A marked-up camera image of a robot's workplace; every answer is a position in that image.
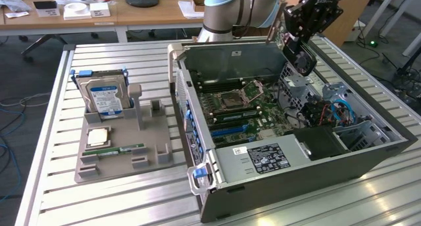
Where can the dark grey PC case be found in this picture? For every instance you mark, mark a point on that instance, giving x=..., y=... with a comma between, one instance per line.
x=296, y=194

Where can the RAM slot with white latches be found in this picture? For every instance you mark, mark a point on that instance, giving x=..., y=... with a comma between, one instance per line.
x=219, y=80
x=222, y=86

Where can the black green graphics card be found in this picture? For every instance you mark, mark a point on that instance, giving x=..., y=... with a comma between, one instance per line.
x=304, y=60

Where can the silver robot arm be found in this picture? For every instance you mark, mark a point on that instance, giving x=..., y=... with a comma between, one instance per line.
x=224, y=13

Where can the white paper stack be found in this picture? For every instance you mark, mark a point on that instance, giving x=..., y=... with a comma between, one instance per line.
x=190, y=11

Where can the slanted metal disk bay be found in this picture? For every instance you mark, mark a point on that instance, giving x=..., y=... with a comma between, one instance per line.
x=359, y=132

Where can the grey wheeled desk leg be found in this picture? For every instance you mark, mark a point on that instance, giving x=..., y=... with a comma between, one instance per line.
x=43, y=42

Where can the RAM slot with black latches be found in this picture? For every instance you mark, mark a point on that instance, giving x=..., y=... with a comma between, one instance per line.
x=220, y=83
x=223, y=89

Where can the grey parts rack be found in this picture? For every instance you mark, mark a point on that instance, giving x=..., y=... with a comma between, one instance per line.
x=122, y=137

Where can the white tape roll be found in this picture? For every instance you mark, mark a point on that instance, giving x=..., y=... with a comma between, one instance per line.
x=67, y=9

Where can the white box with black top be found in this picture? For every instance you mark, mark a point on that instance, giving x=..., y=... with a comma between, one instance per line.
x=46, y=5

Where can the hard disk with blue rails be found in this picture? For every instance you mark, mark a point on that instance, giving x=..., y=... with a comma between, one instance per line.
x=101, y=97

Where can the white wall box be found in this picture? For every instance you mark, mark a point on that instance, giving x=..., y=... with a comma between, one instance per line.
x=359, y=31

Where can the flat white box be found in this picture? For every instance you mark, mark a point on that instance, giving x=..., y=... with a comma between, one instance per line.
x=79, y=16

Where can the white table frame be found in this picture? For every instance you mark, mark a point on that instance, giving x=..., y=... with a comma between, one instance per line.
x=376, y=13

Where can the silver chipset heatsink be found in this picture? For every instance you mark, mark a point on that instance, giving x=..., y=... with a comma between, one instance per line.
x=270, y=134

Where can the black device with green light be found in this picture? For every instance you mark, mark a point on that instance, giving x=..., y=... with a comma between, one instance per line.
x=372, y=42

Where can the grey power supply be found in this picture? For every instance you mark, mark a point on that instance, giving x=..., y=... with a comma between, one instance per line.
x=236, y=166

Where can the white cube box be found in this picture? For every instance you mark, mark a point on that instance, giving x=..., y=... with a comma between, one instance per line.
x=99, y=7

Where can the clear plastic bag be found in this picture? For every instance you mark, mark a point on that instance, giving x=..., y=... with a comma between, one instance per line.
x=14, y=1

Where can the perforated metal disk bay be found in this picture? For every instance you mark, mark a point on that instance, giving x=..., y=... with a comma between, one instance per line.
x=298, y=81

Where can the small paper label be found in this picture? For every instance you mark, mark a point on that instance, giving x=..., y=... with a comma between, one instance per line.
x=17, y=14

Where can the wooden desk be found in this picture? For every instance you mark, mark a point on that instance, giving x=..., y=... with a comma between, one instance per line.
x=50, y=23

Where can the blue expansion slot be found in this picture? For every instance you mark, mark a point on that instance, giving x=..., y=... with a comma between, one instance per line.
x=227, y=132

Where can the CPU socket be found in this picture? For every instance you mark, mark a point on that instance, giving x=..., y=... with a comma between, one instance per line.
x=230, y=100

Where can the silver CPU chip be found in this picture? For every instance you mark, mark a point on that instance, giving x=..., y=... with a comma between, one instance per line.
x=98, y=138

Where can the green motherboard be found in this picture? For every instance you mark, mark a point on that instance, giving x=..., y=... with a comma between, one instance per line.
x=274, y=112

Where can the green RAM stick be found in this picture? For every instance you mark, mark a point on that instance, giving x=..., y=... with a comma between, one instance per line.
x=236, y=116
x=110, y=150

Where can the silver socket cover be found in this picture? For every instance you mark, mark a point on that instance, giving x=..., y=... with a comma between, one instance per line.
x=254, y=83

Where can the wooden cabinet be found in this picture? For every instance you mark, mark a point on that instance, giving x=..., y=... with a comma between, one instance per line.
x=348, y=18

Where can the long black expansion slot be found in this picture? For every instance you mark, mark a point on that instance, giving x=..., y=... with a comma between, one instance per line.
x=230, y=125

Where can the blue slot latch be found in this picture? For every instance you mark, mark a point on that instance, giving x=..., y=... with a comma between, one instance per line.
x=197, y=138
x=189, y=115

